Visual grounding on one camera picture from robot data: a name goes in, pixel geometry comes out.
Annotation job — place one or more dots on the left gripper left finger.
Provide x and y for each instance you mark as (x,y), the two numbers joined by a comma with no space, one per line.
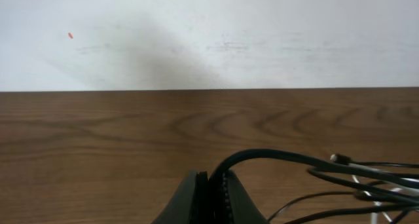
(189,203)

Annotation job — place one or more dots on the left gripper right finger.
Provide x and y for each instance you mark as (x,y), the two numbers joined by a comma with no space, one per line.
(238,206)

